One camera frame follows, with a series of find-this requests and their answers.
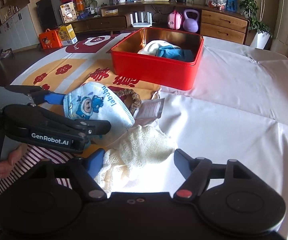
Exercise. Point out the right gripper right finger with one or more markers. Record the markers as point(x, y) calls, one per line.
point(197, 173)

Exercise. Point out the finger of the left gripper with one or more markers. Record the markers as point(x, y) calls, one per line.
point(38, 94)
point(91, 127)

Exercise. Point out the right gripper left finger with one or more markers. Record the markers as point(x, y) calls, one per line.
point(83, 173)

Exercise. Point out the blue cartoon face mask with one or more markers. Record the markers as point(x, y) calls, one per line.
point(95, 101)

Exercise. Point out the cream knitted cloth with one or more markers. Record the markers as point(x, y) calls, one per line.
point(135, 152)

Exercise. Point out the clear packet with paper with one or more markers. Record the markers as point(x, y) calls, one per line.
point(149, 113)

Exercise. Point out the orange gift box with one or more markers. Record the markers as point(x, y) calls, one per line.
point(50, 39)

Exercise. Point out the yellow carton box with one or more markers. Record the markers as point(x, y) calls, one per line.
point(67, 35)

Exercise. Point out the red metal tin box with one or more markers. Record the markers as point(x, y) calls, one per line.
point(172, 73)

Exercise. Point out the black cabinet with coffee machine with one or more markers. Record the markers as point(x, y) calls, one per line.
point(49, 13)

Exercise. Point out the white cloth in box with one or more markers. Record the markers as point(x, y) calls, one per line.
point(152, 47)

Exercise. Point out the white wifi router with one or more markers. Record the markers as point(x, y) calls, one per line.
point(141, 19)

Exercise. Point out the pink small case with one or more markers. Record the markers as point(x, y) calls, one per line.
point(174, 20)

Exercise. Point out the purple kettlebell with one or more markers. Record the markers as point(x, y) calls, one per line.
point(191, 24)

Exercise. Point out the wooden tv cabinet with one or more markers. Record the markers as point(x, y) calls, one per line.
point(223, 25)

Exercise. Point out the potted tree white pot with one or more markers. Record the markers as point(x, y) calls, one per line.
point(254, 14)

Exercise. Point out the wooden wall shelf cabinet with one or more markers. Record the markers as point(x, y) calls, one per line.
point(19, 24)

